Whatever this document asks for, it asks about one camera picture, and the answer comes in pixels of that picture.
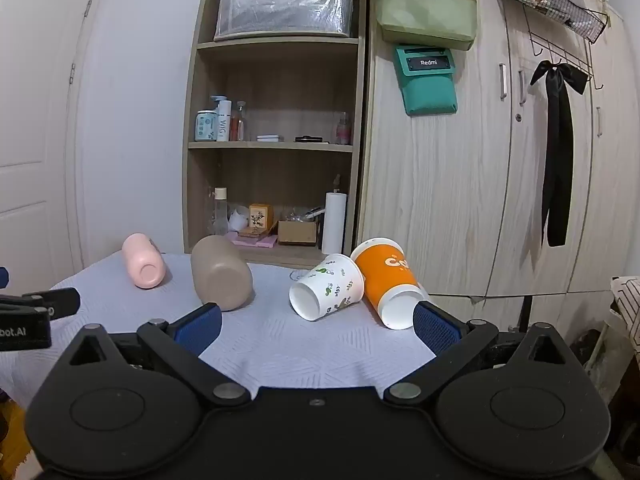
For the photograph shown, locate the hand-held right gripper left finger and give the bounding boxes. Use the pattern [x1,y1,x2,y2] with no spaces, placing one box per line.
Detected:
[60,302,251,406]

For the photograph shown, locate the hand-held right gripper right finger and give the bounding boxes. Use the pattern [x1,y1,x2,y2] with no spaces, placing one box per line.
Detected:
[384,300,577,405]

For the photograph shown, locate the orange paper cup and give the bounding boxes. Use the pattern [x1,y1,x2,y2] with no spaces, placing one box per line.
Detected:
[350,238,431,331]

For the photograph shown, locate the taupe cup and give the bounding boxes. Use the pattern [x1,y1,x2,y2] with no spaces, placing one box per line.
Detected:
[190,234,254,312]

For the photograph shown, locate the pink cup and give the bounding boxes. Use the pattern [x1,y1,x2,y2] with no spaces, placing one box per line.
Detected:
[121,232,166,290]

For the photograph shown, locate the white leaf-print paper cup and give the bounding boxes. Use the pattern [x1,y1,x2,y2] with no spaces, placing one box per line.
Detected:
[289,253,365,322]

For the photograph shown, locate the white table cloth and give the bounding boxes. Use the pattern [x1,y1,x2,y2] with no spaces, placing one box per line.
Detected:
[0,251,438,397]

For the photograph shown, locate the flat pink box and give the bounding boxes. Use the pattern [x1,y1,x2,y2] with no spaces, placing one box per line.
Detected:
[224,231,279,249]

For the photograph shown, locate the clear bottle with cream cap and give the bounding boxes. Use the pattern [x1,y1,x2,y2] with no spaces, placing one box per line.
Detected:
[213,187,229,236]

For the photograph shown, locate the yellow floral box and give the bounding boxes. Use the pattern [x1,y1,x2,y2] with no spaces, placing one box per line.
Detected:
[248,203,275,234]

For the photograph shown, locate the small cardboard box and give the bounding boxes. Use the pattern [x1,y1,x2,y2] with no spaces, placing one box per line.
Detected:
[277,219,319,247]

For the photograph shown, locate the white paper towel roll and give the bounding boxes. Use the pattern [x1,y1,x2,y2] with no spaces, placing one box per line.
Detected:
[321,174,348,257]

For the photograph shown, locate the light wooden wardrobe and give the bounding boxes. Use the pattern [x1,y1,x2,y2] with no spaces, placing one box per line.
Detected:
[354,0,640,302]

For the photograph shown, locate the white door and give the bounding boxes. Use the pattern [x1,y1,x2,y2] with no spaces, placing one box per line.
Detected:
[0,0,102,283]

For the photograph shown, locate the teal jar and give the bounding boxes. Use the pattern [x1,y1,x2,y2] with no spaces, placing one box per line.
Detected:
[194,110,217,142]

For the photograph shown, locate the white pump bottle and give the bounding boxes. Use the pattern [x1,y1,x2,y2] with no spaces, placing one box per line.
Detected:
[210,95,233,142]

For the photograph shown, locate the clear pink bottle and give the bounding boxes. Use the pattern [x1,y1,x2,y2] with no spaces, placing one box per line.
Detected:
[232,101,249,142]

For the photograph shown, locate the black ribbon bow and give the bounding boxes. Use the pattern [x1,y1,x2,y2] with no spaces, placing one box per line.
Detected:
[529,59,590,248]

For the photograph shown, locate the teal Redmi box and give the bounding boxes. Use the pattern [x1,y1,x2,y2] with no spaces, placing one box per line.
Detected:
[392,44,459,117]

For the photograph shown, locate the wooden shelf unit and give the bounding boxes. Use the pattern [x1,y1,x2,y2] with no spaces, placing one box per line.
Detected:
[182,0,369,269]

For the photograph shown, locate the plastic-wrapped grey storage box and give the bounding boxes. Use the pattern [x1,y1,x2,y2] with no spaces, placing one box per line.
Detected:
[213,0,355,42]

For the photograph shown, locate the black wire hook rack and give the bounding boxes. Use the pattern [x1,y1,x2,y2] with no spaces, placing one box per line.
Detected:
[524,7,607,92]

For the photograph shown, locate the black wire basket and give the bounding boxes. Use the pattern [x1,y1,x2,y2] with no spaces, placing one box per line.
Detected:
[491,0,609,44]

